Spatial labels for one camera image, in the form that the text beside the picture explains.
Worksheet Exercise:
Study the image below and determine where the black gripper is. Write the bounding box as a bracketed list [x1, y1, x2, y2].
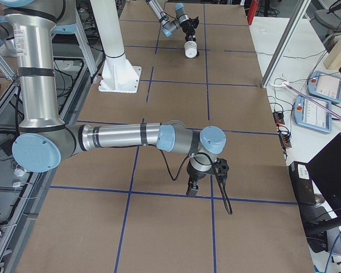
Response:
[186, 158, 233, 215]
[182, 17, 199, 42]

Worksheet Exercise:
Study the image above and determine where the white smiley mug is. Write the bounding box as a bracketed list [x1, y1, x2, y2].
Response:
[184, 40, 199, 59]

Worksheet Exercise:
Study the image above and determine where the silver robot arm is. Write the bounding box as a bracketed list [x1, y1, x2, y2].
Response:
[3, 1, 232, 214]
[146, 0, 199, 42]

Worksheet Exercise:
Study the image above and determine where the brown paper table cover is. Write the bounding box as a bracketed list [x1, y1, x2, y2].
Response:
[16, 1, 314, 272]

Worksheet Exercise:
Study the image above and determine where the black power strip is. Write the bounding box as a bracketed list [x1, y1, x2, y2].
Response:
[272, 111, 292, 150]

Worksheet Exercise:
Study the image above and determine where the black box device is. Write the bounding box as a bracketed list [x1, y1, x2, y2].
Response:
[289, 161, 316, 206]

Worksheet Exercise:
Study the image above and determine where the black computer monitor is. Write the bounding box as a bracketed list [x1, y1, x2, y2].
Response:
[305, 133, 341, 237]

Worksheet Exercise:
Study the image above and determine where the near blue teach pendant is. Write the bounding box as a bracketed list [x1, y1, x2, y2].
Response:
[293, 95, 332, 134]

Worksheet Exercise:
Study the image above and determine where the blue teach pendant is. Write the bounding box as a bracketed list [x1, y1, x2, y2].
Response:
[307, 71, 341, 104]
[293, 95, 332, 134]

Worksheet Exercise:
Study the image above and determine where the far blue teach pendant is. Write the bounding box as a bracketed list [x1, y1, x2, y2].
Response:
[307, 71, 341, 104]

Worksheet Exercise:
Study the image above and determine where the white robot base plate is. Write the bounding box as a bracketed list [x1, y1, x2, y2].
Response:
[98, 59, 142, 94]

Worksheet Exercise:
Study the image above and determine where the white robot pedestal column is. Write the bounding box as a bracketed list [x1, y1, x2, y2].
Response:
[90, 0, 125, 58]

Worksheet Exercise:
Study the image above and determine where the grey aluminium frame post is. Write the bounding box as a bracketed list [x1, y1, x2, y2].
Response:
[261, 0, 311, 88]

